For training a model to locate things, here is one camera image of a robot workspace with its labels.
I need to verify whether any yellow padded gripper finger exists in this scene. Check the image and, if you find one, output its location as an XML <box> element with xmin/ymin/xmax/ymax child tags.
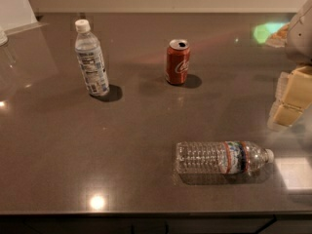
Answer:
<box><xmin>267</xmin><ymin>65</ymin><xmax>312</xmax><ymax>131</ymax></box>

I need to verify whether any blue label plastic bottle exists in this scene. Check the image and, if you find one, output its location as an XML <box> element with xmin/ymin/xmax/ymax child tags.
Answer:
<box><xmin>75</xmin><ymin>19</ymin><xmax>109</xmax><ymax>97</ymax></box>

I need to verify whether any clear plastic bottle lying down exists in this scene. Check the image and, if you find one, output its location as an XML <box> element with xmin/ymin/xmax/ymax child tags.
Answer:
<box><xmin>175</xmin><ymin>140</ymin><xmax>274</xmax><ymax>175</ymax></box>

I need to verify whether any red soda can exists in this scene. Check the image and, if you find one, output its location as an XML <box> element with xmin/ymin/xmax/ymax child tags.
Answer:
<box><xmin>166</xmin><ymin>39</ymin><xmax>190</xmax><ymax>85</ymax></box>

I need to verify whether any white panel at top left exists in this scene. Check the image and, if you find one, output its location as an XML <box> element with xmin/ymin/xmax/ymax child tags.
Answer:
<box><xmin>0</xmin><ymin>0</ymin><xmax>44</xmax><ymax>35</ymax></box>

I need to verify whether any clear glass object at left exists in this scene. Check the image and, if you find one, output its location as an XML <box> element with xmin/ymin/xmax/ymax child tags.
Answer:
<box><xmin>0</xmin><ymin>26</ymin><xmax>16</xmax><ymax>67</ymax></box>

